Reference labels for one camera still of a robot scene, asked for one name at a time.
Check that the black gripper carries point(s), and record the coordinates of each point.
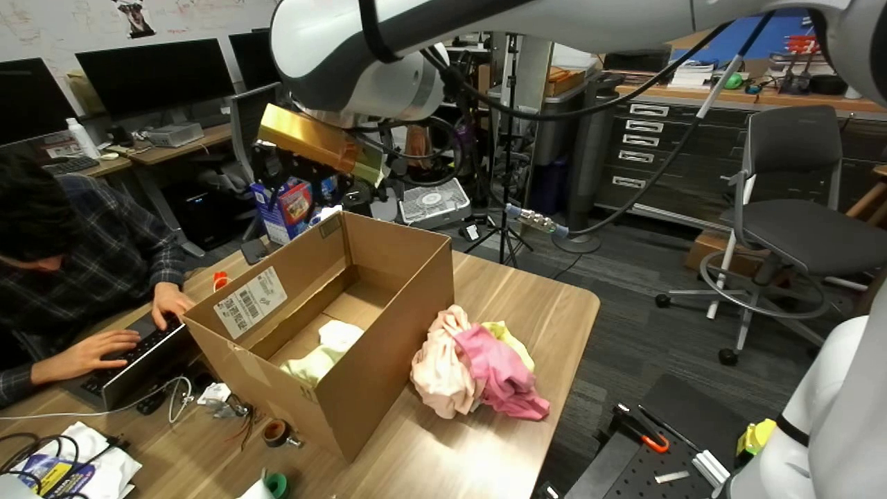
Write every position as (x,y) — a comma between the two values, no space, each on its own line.
(359,196)

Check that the light green towel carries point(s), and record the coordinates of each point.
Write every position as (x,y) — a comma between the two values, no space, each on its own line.
(322,351)

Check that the peach shirt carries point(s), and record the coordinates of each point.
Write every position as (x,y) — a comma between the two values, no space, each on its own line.
(438,370)

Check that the pink shirt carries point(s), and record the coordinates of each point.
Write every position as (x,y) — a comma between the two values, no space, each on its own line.
(503,374)

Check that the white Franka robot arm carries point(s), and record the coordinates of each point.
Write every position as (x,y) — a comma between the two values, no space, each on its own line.
(556,17)

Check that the flat silver metal box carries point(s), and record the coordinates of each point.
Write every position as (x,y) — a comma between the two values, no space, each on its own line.
(434,201)

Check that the brown cardboard box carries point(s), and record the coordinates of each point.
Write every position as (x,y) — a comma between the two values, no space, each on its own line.
(360,390)

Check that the small cardboard floor box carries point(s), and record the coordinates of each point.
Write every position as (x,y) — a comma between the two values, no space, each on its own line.
(729,263)

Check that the person's left hand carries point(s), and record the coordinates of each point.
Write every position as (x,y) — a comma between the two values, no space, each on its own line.
(169,302)

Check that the person's right hand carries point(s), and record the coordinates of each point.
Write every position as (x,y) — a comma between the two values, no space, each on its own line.
(86,356)

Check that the blue printed carton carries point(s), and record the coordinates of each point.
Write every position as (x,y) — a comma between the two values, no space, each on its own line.
(286,212)

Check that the black computer monitor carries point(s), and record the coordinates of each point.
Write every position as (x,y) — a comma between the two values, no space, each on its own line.
(247,129)
(157,78)
(31,97)
(249,57)

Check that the black tripod stand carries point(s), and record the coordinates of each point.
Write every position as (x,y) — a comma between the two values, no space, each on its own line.
(506,168)

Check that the small orange object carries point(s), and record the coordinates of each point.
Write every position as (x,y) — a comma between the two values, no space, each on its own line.
(220,280)

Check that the long wooden monitor desk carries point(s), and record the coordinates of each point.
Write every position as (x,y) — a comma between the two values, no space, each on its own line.
(175,148)

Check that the grey computer keyboard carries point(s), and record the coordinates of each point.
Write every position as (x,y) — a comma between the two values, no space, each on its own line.
(175,133)

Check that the yellow towel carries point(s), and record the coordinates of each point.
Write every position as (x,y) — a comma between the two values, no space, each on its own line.
(514,344)

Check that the brown tape roll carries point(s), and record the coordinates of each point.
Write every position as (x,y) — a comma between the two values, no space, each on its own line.
(280,434)

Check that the person in plaid shirt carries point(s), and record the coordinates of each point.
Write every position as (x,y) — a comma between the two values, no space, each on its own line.
(93,258)

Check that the grey laptop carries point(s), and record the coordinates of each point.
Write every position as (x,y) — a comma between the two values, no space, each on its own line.
(139,370)

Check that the white plastic bottle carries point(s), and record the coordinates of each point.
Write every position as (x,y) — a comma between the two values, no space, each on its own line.
(83,140)

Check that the green tape roll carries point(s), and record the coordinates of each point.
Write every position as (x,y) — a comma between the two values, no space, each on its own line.
(279,485)

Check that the dark drawer cabinet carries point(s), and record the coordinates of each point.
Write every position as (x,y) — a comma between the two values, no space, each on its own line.
(667,168)

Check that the cluttered wooden workbench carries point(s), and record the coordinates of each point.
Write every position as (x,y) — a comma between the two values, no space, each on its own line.
(766,97)

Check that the blue sheet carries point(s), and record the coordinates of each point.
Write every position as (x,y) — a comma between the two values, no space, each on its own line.
(758,37)

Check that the short silver metal bar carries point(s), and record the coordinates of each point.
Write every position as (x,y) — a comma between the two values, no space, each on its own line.
(711,469)

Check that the black mesh office chair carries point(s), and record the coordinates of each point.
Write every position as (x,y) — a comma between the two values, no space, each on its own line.
(804,232)

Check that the yellow green safety button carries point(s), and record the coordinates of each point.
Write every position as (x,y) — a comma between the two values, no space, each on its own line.
(758,437)

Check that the gold wrist camera bar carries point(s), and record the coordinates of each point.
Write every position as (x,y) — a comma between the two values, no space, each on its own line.
(320,143)

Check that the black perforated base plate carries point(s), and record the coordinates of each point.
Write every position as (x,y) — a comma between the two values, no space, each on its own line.
(628,474)

